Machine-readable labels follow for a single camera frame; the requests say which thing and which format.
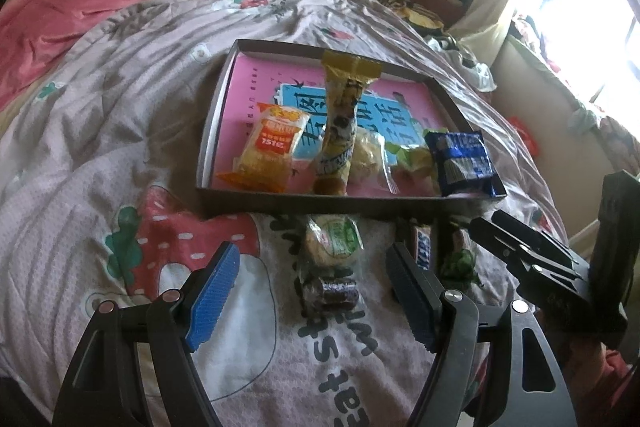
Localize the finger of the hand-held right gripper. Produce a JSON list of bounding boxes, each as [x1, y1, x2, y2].
[[469, 217, 541, 290], [491, 209, 587, 280]]

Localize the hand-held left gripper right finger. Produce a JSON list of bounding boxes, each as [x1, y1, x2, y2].
[[386, 243, 576, 427]]

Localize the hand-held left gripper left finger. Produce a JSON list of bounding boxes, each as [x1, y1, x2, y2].
[[52, 241, 241, 427]]

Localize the brown chocolate bar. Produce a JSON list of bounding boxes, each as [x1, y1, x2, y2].
[[397, 219, 436, 275]]

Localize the dark candy packet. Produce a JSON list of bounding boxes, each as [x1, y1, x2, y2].
[[297, 274, 361, 313]]

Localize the blue cookie packet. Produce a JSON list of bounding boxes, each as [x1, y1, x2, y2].
[[424, 130, 501, 198]]

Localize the round cake green label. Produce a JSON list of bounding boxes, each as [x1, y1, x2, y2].
[[302, 214, 363, 270]]

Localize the dark cardboard box tray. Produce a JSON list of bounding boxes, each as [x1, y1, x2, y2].
[[194, 38, 508, 220]]

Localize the green yellow snack packet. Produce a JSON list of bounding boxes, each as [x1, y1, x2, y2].
[[385, 142, 436, 188]]

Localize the clear pastry bag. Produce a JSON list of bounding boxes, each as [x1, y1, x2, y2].
[[347, 129, 401, 195]]

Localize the orange snack packet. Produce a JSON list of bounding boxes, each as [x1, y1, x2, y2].
[[215, 102, 311, 194]]

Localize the long yellow snack packet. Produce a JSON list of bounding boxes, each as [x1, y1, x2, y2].
[[312, 50, 383, 196]]

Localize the person's right hand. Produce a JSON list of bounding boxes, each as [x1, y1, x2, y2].
[[542, 313, 640, 413]]

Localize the red plastic bag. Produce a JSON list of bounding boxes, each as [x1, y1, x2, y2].
[[509, 117, 541, 156]]

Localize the clothes on window ledge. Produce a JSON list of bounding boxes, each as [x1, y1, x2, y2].
[[510, 9, 640, 158]]

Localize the white plastic bag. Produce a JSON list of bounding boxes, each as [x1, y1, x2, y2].
[[427, 34, 497, 94]]

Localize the pink book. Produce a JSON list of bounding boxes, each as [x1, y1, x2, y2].
[[210, 52, 451, 198]]

